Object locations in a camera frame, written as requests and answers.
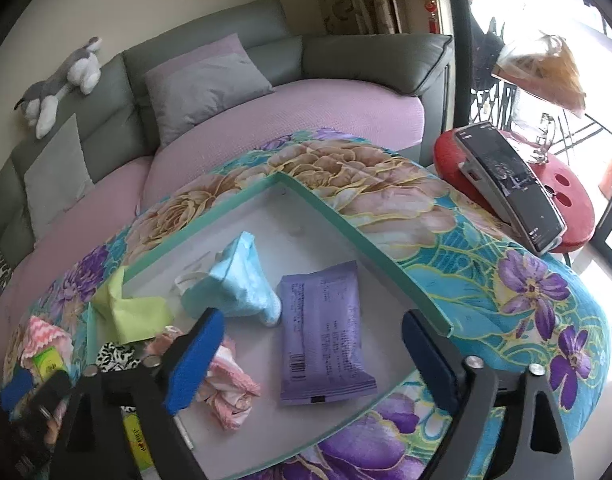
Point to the floral blanket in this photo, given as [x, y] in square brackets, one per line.
[436, 200]

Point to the purple packet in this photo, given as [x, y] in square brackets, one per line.
[321, 330]

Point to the grey white plush dog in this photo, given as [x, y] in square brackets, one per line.
[81, 67]

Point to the black white leopard scrunchie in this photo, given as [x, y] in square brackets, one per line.
[113, 355]

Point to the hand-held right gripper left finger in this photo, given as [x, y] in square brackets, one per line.
[201, 355]

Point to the dark window frame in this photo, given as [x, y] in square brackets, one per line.
[458, 35]

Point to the yellow printed packet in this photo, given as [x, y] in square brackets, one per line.
[136, 440]

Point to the black balcony railing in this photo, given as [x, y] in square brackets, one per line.
[501, 105]

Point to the pink chevron cloth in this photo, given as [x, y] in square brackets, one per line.
[41, 332]

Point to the lilac sofa seat cover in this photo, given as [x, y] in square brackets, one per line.
[336, 110]
[86, 230]

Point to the plain grey cushion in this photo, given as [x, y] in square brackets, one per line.
[58, 180]

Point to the green tissue pack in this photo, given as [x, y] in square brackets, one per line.
[48, 360]

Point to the red plastic stool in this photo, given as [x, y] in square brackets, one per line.
[571, 195]

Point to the pink striped scrunchie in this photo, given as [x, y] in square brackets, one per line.
[226, 385]

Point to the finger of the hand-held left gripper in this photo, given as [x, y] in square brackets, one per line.
[16, 385]
[51, 387]

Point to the light green cloth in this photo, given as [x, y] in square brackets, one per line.
[131, 315]

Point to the grey sofa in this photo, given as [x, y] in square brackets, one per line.
[366, 55]

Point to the light blue cloth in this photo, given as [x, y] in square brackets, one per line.
[236, 280]

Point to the grey and lilac cushion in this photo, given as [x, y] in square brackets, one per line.
[206, 90]

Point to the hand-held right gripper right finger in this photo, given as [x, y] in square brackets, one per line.
[431, 355]

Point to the smartphone on stand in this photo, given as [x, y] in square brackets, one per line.
[511, 180]

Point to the orange plastic-wrapped bundle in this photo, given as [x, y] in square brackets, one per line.
[546, 75]

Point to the teal cardboard box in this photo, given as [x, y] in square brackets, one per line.
[256, 240]

